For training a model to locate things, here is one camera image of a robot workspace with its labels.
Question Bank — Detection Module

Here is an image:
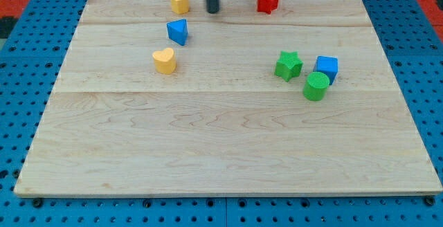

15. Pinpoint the blue cube block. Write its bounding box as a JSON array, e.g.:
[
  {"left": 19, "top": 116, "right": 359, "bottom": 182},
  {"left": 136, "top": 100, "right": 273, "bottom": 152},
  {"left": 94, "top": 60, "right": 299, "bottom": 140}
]
[{"left": 313, "top": 55, "right": 338, "bottom": 85}]

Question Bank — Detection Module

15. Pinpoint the light wooden board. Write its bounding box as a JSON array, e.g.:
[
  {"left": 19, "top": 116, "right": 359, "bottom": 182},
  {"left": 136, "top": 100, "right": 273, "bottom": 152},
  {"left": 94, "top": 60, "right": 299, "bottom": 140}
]
[{"left": 15, "top": 0, "right": 442, "bottom": 198}]

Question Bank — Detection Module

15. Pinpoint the yellow heart block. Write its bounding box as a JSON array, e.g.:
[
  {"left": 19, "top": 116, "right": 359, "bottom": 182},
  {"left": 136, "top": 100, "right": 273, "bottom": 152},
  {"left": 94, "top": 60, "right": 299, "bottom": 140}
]
[{"left": 152, "top": 47, "right": 177, "bottom": 75}]

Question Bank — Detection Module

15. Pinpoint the green star block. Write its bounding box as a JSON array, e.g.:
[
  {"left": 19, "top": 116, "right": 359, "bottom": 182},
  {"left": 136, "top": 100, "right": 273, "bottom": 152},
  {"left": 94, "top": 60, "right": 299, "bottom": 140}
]
[{"left": 274, "top": 51, "right": 303, "bottom": 82}]

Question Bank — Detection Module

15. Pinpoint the blue triangle block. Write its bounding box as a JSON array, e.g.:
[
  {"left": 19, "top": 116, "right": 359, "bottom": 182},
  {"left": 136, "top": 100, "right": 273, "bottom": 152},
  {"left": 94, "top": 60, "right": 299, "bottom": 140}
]
[{"left": 166, "top": 19, "right": 188, "bottom": 46}]

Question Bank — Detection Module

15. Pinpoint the green cylinder block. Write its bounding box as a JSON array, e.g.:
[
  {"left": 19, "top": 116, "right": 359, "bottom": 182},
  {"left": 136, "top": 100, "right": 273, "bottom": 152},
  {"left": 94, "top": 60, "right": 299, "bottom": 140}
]
[{"left": 302, "top": 71, "right": 329, "bottom": 101}]

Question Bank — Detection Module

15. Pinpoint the yellow hexagon block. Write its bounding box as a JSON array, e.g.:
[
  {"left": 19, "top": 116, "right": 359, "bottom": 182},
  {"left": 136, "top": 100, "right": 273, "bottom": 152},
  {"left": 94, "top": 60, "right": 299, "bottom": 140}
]
[{"left": 170, "top": 0, "right": 190, "bottom": 15}]

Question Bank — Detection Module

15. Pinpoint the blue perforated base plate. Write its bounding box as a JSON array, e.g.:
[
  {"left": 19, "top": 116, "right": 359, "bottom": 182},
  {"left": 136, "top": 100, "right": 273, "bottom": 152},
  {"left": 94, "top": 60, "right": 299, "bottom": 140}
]
[{"left": 1, "top": 0, "right": 442, "bottom": 226}]

